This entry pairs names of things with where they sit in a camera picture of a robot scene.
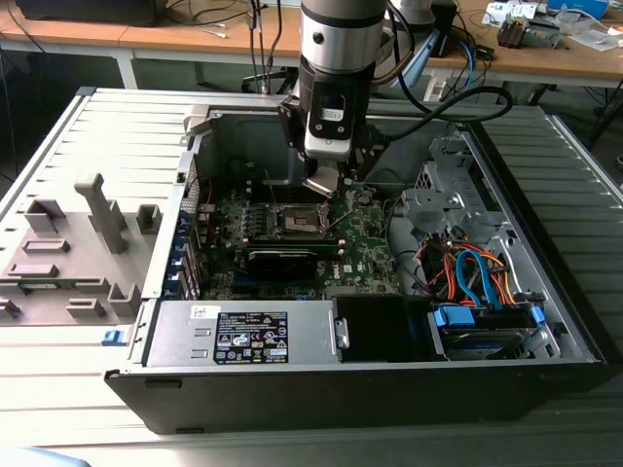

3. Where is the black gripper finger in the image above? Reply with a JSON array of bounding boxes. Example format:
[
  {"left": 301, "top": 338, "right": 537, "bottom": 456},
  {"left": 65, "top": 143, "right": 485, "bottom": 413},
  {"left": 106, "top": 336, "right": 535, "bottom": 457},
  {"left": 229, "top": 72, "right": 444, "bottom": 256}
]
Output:
[
  {"left": 340, "top": 145, "right": 379, "bottom": 189},
  {"left": 277, "top": 94, "right": 308, "bottom": 164}
]

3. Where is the metal socket cover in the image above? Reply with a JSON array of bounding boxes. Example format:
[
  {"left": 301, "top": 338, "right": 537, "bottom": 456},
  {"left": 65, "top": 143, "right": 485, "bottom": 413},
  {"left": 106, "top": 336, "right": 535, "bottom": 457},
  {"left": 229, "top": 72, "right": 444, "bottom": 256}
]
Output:
[{"left": 323, "top": 188, "right": 357, "bottom": 229}]

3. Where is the CPU with silver top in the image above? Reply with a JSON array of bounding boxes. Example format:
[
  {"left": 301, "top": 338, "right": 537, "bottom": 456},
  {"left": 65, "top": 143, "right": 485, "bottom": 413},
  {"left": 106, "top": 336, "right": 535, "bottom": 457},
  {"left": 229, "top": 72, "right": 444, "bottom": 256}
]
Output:
[{"left": 301, "top": 166, "right": 338, "bottom": 199}]

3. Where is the CPU socket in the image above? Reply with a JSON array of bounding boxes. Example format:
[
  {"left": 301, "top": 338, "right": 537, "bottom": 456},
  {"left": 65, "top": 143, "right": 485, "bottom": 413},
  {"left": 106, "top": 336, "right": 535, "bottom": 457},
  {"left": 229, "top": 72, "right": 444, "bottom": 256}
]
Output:
[{"left": 275, "top": 201, "right": 332, "bottom": 238}]

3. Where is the green motherboard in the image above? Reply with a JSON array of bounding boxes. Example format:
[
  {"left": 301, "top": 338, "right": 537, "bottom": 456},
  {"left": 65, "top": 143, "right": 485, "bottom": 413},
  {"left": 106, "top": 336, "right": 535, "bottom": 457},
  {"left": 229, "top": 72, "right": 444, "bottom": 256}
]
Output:
[{"left": 197, "top": 187, "right": 405, "bottom": 301}]

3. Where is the metal drive cage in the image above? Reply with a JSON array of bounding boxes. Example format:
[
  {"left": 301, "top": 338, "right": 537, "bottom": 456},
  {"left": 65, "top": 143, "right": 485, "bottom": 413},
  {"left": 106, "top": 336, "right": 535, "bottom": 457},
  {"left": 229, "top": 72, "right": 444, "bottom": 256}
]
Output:
[{"left": 401, "top": 130, "right": 517, "bottom": 244}]

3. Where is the black stand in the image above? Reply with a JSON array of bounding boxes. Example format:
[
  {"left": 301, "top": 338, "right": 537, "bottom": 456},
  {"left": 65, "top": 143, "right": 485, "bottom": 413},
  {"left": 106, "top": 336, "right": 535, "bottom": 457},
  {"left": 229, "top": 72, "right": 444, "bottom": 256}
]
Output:
[{"left": 432, "top": 0, "right": 459, "bottom": 58}]

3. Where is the Nvidia graphics card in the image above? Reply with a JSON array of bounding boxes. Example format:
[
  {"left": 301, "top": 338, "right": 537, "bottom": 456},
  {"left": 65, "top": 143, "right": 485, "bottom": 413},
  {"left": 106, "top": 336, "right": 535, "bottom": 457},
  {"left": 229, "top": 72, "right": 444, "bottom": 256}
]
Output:
[{"left": 246, "top": 248, "right": 316, "bottom": 282}]

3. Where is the wooden desk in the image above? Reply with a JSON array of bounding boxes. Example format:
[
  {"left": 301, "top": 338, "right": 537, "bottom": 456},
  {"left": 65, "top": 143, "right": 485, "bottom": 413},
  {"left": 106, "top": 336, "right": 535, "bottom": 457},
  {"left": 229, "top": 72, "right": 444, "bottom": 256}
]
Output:
[{"left": 0, "top": 0, "right": 623, "bottom": 93}]

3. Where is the metal heat sink device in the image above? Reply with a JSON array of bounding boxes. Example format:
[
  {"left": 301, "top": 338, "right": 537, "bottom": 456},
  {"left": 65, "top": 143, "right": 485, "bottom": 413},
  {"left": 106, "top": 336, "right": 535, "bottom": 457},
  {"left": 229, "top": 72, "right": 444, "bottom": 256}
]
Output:
[{"left": 495, "top": 13, "right": 561, "bottom": 50}]

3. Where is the black plastic shroud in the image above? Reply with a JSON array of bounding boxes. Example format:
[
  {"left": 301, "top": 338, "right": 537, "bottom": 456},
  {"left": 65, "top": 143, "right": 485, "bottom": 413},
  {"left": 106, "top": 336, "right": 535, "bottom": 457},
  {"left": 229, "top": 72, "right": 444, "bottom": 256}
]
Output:
[{"left": 335, "top": 295, "right": 432, "bottom": 365}]

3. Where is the hard disk in blue carrier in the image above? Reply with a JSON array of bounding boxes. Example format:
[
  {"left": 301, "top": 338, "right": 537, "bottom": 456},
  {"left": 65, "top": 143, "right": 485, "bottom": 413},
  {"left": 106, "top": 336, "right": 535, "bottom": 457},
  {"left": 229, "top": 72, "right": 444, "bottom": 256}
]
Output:
[{"left": 427, "top": 301, "right": 549, "bottom": 362}]

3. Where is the black box on desk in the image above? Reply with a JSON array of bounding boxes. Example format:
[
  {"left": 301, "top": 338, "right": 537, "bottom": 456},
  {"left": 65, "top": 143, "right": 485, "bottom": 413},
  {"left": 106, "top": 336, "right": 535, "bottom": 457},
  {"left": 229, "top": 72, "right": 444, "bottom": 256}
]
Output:
[{"left": 14, "top": 0, "right": 162, "bottom": 28}]

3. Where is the blue cardboard box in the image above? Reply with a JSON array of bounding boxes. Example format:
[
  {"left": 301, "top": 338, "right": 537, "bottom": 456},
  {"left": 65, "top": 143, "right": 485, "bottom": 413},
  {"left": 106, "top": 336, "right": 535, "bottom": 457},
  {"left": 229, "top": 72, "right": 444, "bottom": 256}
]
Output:
[{"left": 547, "top": 0, "right": 609, "bottom": 16}]

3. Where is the grey parts rack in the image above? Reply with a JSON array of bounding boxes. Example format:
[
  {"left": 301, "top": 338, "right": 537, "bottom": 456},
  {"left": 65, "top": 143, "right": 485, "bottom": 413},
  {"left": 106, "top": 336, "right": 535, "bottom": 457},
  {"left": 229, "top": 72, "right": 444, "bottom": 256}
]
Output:
[{"left": 0, "top": 172, "right": 162, "bottom": 327}]

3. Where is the black PC case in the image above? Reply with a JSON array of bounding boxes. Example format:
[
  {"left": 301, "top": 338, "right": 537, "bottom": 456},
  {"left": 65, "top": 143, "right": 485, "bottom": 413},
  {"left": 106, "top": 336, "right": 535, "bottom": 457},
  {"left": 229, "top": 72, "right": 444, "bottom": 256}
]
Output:
[{"left": 104, "top": 99, "right": 609, "bottom": 437}]

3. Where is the silver power supply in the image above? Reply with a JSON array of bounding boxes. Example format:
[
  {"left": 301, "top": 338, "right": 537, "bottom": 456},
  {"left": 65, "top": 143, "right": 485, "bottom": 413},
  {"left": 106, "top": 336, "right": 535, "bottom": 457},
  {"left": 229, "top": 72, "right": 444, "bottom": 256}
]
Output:
[{"left": 143, "top": 299, "right": 340, "bottom": 369}]

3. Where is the pale blue rounded object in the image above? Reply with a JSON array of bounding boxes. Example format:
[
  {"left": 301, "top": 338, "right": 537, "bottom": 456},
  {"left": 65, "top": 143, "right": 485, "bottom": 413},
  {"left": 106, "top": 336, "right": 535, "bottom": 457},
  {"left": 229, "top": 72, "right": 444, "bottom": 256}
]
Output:
[{"left": 0, "top": 446, "right": 92, "bottom": 467}]

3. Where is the silver camera on black bracket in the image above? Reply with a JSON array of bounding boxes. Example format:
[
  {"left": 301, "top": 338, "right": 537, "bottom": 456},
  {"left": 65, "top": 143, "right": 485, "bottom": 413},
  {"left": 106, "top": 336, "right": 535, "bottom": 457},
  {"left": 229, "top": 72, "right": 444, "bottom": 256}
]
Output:
[{"left": 305, "top": 80, "right": 352, "bottom": 161}]

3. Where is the thick black camera cable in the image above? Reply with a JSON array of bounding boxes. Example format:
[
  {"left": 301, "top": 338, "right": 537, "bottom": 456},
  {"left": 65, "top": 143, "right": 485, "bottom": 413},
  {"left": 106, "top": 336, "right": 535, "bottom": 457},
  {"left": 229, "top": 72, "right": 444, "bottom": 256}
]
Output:
[{"left": 364, "top": 86, "right": 515, "bottom": 147}]

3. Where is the blue cable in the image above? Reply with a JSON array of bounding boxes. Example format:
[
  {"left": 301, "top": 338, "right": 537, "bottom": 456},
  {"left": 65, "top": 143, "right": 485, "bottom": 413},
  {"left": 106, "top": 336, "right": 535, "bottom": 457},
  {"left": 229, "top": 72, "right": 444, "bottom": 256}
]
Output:
[{"left": 459, "top": 38, "right": 486, "bottom": 96}]

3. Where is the blue wire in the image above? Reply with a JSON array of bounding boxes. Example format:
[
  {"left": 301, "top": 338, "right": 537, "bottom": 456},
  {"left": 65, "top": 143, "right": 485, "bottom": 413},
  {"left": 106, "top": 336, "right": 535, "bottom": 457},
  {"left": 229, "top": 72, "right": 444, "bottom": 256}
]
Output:
[{"left": 455, "top": 245, "right": 505, "bottom": 310}]

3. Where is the orange wire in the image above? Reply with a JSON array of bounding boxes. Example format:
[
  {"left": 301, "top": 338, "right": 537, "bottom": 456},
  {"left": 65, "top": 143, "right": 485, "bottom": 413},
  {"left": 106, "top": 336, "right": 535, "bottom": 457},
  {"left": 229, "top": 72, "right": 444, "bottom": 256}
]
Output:
[{"left": 418, "top": 240, "right": 518, "bottom": 306}]

